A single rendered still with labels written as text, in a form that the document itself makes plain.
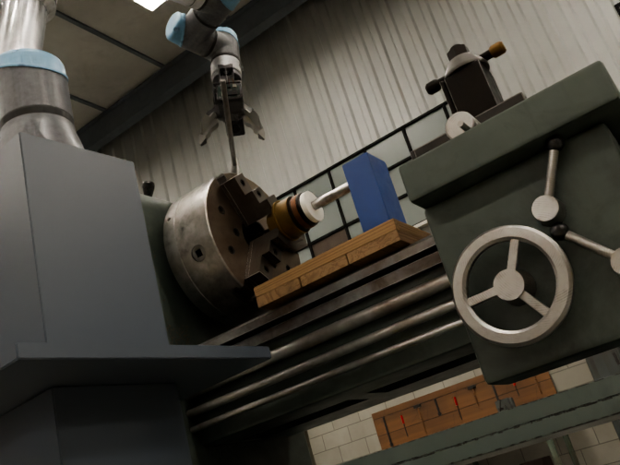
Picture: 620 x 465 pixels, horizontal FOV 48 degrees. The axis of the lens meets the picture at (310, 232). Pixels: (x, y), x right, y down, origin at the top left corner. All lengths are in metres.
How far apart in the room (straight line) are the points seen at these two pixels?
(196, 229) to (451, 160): 0.62
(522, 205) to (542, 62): 7.84
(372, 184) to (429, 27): 8.28
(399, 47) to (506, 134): 8.71
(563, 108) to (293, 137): 9.26
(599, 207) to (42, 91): 0.85
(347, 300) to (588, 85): 0.51
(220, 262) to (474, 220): 0.58
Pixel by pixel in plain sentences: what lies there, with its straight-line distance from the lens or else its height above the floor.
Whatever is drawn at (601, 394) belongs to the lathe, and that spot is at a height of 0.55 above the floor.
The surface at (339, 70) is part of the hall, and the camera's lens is 10.07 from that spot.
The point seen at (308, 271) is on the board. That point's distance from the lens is 1.20.
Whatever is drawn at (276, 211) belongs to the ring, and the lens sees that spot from 1.44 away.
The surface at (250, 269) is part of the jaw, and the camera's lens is 1.42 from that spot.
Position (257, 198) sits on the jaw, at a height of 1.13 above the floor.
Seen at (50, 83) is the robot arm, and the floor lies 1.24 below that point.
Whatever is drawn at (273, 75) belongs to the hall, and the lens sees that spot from 10.72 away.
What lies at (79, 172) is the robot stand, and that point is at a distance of 1.09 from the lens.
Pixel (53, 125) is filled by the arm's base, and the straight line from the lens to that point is 1.17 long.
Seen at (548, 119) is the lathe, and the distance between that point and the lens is 0.95.
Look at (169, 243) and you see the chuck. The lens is 1.46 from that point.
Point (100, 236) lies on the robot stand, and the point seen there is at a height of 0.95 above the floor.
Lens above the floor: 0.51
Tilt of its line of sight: 21 degrees up
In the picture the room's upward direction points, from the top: 16 degrees counter-clockwise
